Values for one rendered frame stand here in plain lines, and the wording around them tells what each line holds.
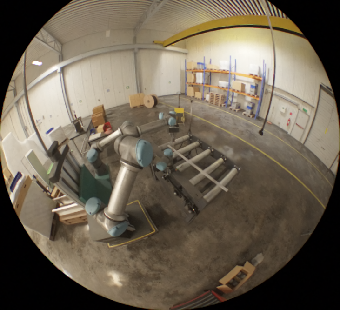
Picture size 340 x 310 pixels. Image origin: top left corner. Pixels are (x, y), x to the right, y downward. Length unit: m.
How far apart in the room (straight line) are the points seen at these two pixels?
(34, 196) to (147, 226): 2.75
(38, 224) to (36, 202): 0.56
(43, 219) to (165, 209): 3.17
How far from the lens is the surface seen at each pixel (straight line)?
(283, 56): 10.09
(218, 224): 2.21
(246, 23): 7.16
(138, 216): 1.84
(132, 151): 0.43
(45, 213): 3.48
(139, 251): 2.15
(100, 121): 6.46
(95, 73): 10.97
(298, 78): 9.84
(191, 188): 1.00
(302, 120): 9.77
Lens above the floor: 2.04
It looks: 34 degrees down
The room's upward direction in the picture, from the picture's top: 2 degrees counter-clockwise
